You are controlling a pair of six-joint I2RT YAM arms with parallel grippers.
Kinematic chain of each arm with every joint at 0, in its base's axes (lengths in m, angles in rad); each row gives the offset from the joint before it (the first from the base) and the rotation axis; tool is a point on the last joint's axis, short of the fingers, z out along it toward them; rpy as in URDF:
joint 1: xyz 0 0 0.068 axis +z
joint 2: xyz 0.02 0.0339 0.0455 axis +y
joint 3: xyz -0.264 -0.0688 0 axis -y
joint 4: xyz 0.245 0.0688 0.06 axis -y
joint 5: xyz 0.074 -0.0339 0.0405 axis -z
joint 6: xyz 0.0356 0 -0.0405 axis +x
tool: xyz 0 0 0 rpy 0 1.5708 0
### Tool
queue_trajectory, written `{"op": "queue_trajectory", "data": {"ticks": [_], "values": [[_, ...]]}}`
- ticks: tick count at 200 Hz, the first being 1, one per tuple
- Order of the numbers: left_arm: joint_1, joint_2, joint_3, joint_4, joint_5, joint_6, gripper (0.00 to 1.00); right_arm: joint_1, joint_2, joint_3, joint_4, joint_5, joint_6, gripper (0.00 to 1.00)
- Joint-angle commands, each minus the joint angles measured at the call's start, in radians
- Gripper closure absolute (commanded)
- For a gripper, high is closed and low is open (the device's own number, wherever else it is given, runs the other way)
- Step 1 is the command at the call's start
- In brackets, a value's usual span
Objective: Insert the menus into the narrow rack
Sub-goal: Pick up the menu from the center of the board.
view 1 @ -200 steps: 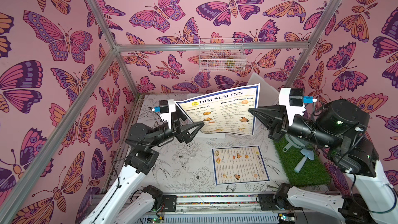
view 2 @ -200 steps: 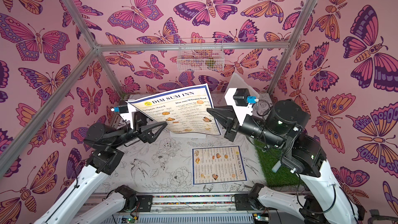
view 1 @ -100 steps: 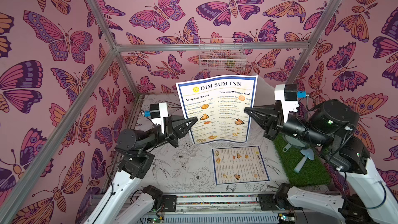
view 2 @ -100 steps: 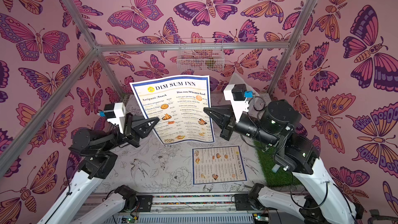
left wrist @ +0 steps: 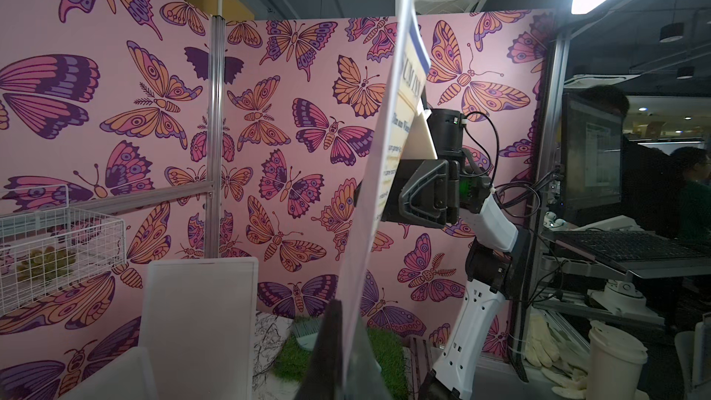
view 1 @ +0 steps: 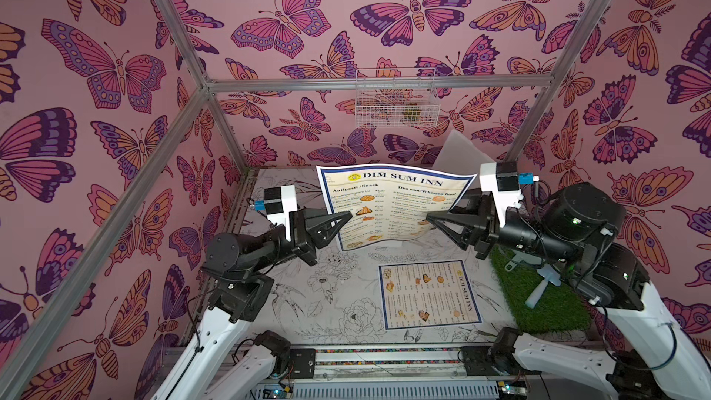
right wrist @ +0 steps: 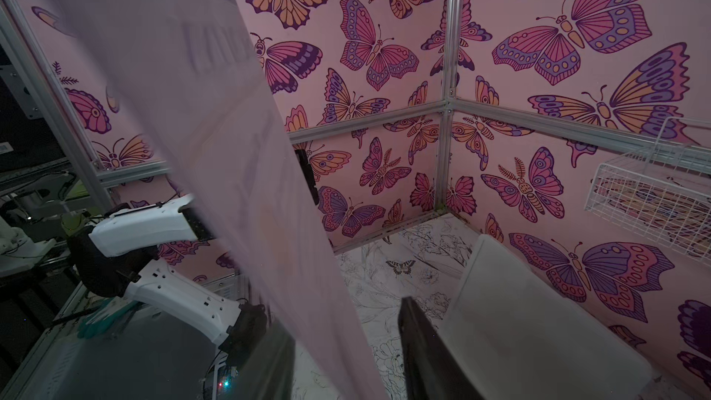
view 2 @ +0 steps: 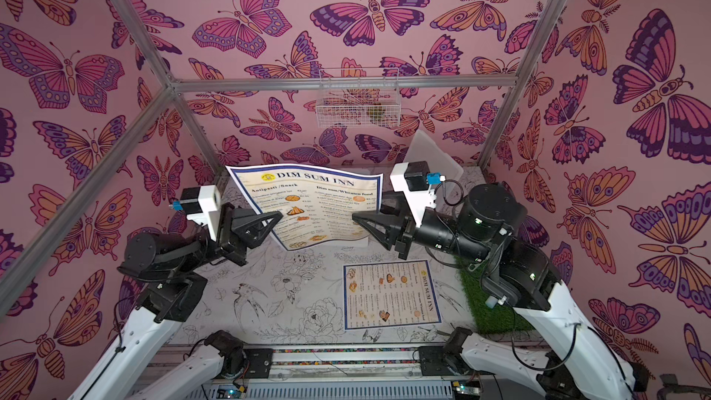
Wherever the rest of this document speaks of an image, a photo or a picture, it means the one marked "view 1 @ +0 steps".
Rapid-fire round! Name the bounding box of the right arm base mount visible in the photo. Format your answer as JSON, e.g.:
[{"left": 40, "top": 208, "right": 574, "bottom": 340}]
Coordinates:
[{"left": 458, "top": 346, "right": 520, "bottom": 376}]

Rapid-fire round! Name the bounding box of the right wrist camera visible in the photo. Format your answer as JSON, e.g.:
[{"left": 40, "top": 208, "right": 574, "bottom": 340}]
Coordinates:
[{"left": 478, "top": 162, "right": 540, "bottom": 228}]

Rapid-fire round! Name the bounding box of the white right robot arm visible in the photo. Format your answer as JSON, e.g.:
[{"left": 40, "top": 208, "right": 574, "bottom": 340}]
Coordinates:
[{"left": 426, "top": 183, "right": 710, "bottom": 399}]

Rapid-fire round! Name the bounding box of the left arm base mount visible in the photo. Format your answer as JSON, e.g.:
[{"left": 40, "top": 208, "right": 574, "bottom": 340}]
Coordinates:
[{"left": 268, "top": 348, "right": 317, "bottom": 380}]

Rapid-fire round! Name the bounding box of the green artificial grass mat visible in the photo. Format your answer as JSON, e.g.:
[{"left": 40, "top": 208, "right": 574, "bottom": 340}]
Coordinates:
[{"left": 488, "top": 243, "right": 593, "bottom": 334}]

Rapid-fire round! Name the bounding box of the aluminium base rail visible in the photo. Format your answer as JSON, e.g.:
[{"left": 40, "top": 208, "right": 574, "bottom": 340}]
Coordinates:
[{"left": 254, "top": 334, "right": 620, "bottom": 399}]

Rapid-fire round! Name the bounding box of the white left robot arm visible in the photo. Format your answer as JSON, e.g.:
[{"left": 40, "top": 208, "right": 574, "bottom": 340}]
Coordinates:
[{"left": 153, "top": 205, "right": 353, "bottom": 399}]

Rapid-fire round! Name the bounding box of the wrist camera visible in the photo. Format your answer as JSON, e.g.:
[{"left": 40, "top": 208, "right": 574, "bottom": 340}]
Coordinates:
[
  {"left": 478, "top": 162, "right": 540, "bottom": 228},
  {"left": 254, "top": 185, "right": 298, "bottom": 241}
]

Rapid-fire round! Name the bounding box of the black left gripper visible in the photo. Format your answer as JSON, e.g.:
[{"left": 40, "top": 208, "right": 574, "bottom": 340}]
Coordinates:
[{"left": 249, "top": 209, "right": 346, "bottom": 279}]

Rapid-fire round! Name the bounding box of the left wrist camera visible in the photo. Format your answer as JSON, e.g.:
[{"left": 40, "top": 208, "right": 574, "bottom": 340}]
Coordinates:
[{"left": 254, "top": 185, "right": 298, "bottom": 241}]

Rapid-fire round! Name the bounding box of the aluminium cage frame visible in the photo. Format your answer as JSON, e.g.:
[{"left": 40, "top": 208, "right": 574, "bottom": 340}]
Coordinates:
[{"left": 1, "top": 0, "right": 611, "bottom": 399}]

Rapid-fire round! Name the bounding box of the white wire rack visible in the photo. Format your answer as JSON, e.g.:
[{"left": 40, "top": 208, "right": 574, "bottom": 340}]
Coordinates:
[{"left": 352, "top": 69, "right": 441, "bottom": 130}]

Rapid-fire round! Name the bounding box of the dim sum menu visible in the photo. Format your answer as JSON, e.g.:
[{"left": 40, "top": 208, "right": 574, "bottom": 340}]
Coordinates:
[
  {"left": 379, "top": 260, "right": 483, "bottom": 331},
  {"left": 316, "top": 164, "right": 477, "bottom": 252}
]

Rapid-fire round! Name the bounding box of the green succulent plant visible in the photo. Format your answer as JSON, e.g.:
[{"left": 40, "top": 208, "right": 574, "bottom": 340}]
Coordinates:
[{"left": 402, "top": 104, "right": 422, "bottom": 125}]

